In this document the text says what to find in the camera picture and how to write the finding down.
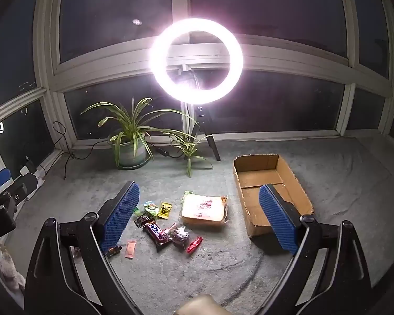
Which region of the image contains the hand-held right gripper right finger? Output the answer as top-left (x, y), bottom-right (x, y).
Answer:
top-left (259, 184), bottom-right (374, 315)

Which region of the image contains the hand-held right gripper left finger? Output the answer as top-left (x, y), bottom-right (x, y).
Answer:
top-left (22, 180), bottom-right (145, 315)

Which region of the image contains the small brown chocolate bar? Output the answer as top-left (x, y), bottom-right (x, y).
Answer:
top-left (133, 214), bottom-right (151, 229)

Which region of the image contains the green white jelly packet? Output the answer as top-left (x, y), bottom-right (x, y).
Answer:
top-left (141, 201), bottom-right (160, 218)

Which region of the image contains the yellow snack packet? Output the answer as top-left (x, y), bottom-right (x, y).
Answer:
top-left (157, 201), bottom-right (173, 220)

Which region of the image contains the cardboard box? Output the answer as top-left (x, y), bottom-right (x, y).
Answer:
top-left (233, 154), bottom-right (315, 239)

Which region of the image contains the clear packet of dark candies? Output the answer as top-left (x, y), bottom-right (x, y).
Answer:
top-left (164, 224), bottom-right (191, 250)

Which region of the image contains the bread packet with red print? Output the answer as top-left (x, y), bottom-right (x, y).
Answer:
top-left (180, 191), bottom-right (230, 229)

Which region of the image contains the red snack packet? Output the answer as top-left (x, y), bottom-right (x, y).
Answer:
top-left (185, 236), bottom-right (204, 254)

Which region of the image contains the white power adapter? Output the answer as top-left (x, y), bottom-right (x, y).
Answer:
top-left (20, 165), bottom-right (46, 187)

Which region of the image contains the potted spider plant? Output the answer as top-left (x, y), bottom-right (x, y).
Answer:
top-left (81, 97), bottom-right (201, 171)

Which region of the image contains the grey carpet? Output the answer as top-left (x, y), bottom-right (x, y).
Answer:
top-left (0, 136), bottom-right (394, 315)

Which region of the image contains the small spider plant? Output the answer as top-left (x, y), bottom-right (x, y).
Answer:
top-left (169, 133), bottom-right (215, 178)

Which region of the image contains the black tripod stand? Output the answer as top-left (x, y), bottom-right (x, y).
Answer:
top-left (177, 66), bottom-right (221, 162)

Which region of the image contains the black cable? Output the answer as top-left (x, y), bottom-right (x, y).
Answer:
top-left (52, 121), bottom-right (114, 181)

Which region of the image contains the white window frame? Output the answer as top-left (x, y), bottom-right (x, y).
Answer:
top-left (0, 0), bottom-right (394, 171)

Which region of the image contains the ring light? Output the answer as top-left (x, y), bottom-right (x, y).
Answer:
top-left (150, 18), bottom-right (244, 110)

